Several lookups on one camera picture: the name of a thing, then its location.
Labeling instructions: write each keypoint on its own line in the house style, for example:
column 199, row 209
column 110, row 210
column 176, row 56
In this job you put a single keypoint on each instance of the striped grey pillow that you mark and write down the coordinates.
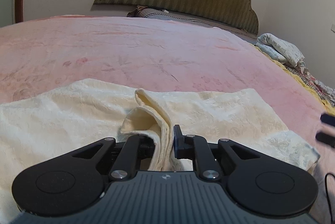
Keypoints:
column 152, row 13

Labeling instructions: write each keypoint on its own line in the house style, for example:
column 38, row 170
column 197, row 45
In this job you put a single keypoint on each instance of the yellow bed sheet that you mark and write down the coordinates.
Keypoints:
column 317, row 88

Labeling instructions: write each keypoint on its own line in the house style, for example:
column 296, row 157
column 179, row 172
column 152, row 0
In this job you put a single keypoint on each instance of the cream white pants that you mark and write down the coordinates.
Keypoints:
column 36, row 129

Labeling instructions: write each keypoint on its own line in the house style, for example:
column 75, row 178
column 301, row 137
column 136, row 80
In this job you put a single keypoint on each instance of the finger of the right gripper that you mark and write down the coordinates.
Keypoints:
column 327, row 119
column 326, row 139

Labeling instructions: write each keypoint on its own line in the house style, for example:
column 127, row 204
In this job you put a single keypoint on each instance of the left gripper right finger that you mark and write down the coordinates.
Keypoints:
column 202, row 154

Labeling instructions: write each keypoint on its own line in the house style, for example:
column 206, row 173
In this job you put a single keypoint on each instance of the pink bed blanket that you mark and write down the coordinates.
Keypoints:
column 160, row 56

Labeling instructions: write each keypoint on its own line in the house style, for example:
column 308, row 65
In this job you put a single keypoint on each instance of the floral white quilt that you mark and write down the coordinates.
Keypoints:
column 282, row 51

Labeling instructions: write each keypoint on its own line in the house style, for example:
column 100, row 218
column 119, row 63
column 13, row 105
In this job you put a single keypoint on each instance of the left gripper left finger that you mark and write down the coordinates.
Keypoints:
column 128, row 161

